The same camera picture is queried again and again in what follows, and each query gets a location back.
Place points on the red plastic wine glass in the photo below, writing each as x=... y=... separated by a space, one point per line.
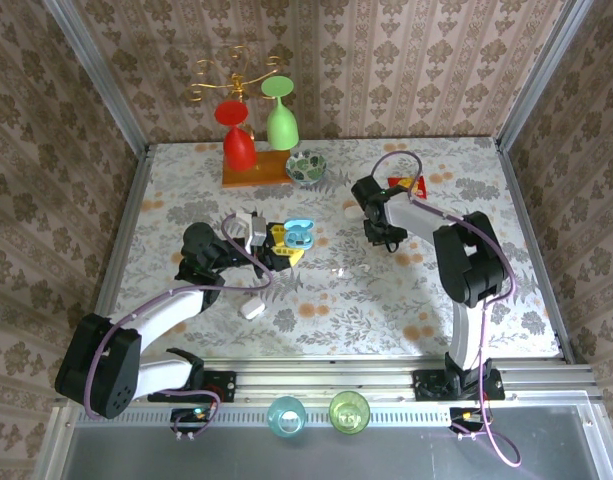
x=240 y=147

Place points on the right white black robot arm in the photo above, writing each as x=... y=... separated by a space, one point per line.
x=466 y=260

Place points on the white oval charging case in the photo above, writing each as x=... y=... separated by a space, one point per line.
x=351 y=212

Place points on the aluminium frame post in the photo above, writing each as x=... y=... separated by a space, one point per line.
x=538 y=75
x=98 y=75

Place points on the leaf pattern bowl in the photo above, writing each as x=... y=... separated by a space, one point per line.
x=306 y=167

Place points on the green plastic wine glass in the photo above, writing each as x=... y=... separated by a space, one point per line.
x=282 y=127

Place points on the green plastic cup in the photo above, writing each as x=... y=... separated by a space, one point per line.
x=349 y=414

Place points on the aluminium mounting rail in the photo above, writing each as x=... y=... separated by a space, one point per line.
x=326 y=382

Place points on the light blue charging case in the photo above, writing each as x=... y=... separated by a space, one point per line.
x=298 y=232

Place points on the white rounded rectangular charging case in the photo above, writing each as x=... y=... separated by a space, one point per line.
x=251 y=307

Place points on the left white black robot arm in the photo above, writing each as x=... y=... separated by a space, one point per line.
x=161 y=312

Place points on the gold rack with wooden base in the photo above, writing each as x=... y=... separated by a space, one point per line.
x=258 y=175

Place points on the small black controller board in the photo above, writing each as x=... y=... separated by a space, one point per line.
x=468 y=416
x=193 y=415

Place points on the teal plastic cup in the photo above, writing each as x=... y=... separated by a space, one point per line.
x=286 y=417

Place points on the aluminium table edge rail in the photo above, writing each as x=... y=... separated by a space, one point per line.
x=533 y=240
x=128 y=240

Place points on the red snack packet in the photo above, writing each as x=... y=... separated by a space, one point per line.
x=420 y=189

